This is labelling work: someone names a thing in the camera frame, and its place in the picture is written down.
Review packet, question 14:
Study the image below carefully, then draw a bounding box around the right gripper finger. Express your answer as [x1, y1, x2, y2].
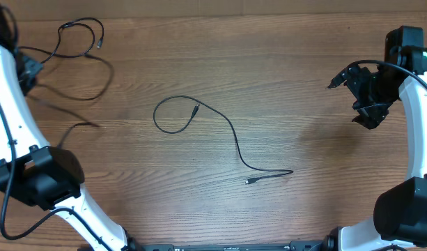
[352, 103, 389, 130]
[327, 68, 350, 89]

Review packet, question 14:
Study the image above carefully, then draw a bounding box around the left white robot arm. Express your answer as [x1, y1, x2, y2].
[0, 4, 140, 250]

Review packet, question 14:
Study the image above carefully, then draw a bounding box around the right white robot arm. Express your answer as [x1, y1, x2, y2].
[315, 26, 427, 250]

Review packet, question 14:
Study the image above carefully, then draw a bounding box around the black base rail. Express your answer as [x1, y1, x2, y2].
[121, 241, 322, 251]

